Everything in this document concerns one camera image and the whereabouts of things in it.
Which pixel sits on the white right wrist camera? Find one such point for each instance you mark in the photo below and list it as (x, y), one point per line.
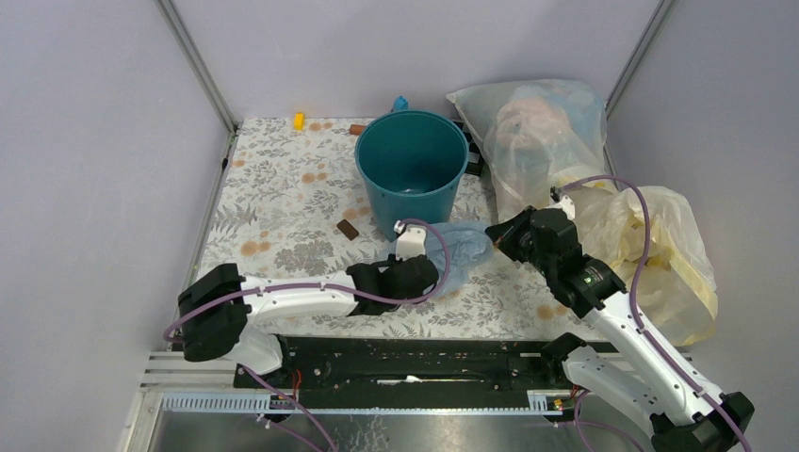
(561, 201)

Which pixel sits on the blue object behind bin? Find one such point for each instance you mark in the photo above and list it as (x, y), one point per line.
(400, 104)

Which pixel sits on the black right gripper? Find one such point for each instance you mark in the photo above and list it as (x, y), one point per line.
(503, 234)

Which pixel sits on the clear bag with stuffed items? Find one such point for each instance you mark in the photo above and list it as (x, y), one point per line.
(534, 135)

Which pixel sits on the light blue plastic trash bag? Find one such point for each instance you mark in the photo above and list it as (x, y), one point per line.
(468, 244)

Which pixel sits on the teal plastic trash bin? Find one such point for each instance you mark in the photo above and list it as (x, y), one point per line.
(412, 162)

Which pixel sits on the small yellow block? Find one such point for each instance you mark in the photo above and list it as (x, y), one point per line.
(299, 121)

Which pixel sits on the small brown block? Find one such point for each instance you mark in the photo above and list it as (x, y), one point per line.
(347, 229)

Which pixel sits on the black white checkered board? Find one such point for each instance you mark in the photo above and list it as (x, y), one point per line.
(475, 161)

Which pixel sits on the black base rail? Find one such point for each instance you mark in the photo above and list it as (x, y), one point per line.
(408, 374)

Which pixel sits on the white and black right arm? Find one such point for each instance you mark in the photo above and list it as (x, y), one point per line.
(670, 401)

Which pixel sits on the yellowish crumpled plastic bag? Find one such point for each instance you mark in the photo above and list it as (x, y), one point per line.
(677, 290)

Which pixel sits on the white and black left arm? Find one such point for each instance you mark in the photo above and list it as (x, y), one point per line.
(219, 314)

